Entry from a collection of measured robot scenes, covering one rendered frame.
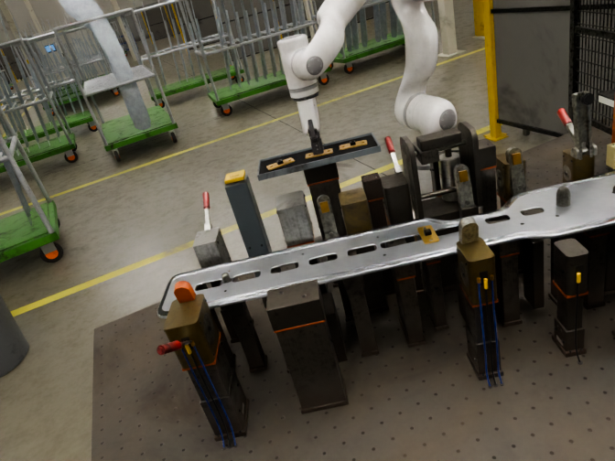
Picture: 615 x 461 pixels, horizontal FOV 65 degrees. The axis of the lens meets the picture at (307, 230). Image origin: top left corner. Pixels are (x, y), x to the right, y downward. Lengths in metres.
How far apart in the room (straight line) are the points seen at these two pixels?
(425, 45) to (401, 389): 0.99
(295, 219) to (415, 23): 0.70
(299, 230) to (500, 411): 0.66
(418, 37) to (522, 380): 1.00
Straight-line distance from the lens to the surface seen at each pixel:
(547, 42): 4.02
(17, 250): 4.56
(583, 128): 1.48
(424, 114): 1.60
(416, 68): 1.61
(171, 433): 1.40
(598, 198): 1.38
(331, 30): 1.35
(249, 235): 1.55
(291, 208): 1.30
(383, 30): 9.39
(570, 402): 1.26
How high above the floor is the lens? 1.64
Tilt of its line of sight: 27 degrees down
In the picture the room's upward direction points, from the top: 15 degrees counter-clockwise
